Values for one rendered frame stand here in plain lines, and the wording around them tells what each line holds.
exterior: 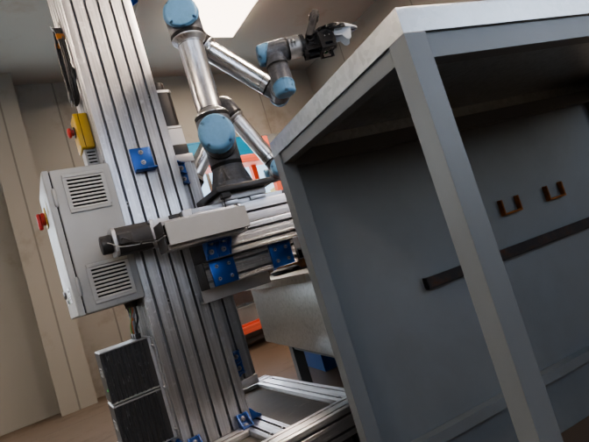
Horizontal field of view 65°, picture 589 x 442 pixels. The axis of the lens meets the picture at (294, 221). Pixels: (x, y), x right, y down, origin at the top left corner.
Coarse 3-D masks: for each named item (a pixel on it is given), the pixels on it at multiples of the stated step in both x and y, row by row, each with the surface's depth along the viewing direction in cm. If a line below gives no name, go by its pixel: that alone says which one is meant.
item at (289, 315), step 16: (272, 288) 245; (288, 288) 222; (304, 288) 204; (256, 304) 280; (272, 304) 252; (288, 304) 228; (304, 304) 209; (272, 320) 259; (288, 320) 233; (304, 320) 214; (320, 320) 197; (272, 336) 266; (288, 336) 240; (304, 336) 219; (320, 336) 201; (320, 352) 206
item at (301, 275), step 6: (300, 270) 197; (306, 270) 178; (270, 276) 240; (276, 276) 211; (282, 276) 189; (288, 276) 172; (294, 276) 167; (300, 276) 162; (306, 276) 158; (270, 282) 194; (276, 282) 187; (282, 282) 180; (288, 282) 174; (294, 282) 168; (300, 282) 164; (252, 288) 219; (258, 288) 212; (264, 288) 203
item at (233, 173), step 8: (224, 160) 162; (232, 160) 162; (240, 160) 166; (216, 168) 162; (224, 168) 161; (232, 168) 161; (240, 168) 163; (216, 176) 162; (224, 176) 161; (232, 176) 160; (240, 176) 161; (248, 176) 164; (216, 184) 161; (224, 184) 159
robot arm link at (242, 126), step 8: (224, 96) 218; (224, 104) 214; (232, 104) 214; (232, 112) 213; (240, 112) 215; (232, 120) 214; (240, 120) 214; (240, 128) 214; (248, 128) 214; (240, 136) 216; (248, 136) 214; (256, 136) 214; (248, 144) 216; (256, 144) 214; (264, 144) 214; (256, 152) 215; (264, 152) 214; (264, 160) 215; (272, 160) 214; (272, 168) 212
